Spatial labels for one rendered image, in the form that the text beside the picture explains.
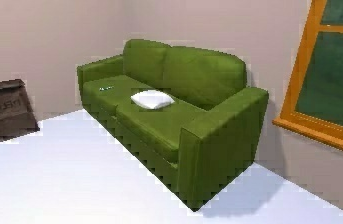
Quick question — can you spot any brown trash can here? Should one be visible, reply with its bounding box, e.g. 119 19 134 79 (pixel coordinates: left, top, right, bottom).
0 78 41 149

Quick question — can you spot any white pillow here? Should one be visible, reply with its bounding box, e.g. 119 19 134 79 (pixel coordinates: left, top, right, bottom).
130 89 176 111

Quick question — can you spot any orange framed window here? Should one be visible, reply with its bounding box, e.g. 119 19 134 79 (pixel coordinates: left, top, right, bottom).
272 0 343 158

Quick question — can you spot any green sofa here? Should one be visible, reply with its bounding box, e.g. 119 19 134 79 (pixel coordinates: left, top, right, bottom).
76 38 270 212

